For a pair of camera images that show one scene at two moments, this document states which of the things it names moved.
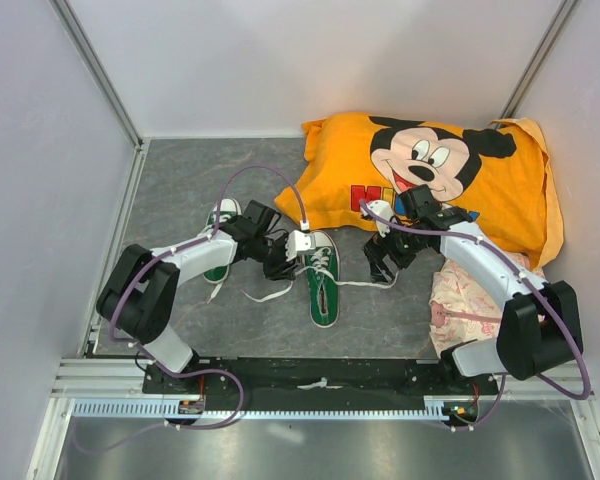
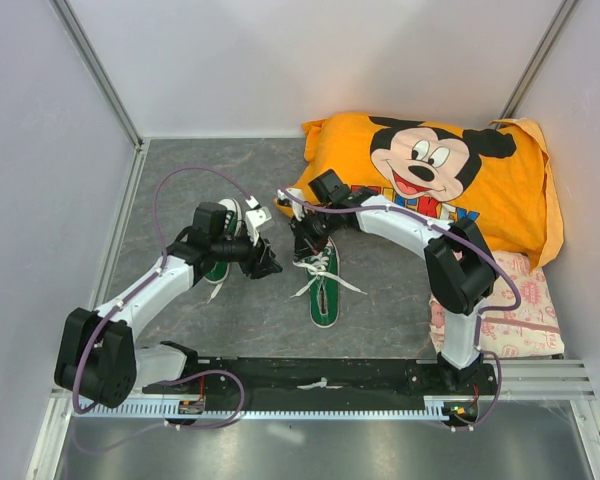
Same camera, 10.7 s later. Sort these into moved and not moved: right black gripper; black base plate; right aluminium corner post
Moved: right black gripper
Not moved: right aluminium corner post; black base plate
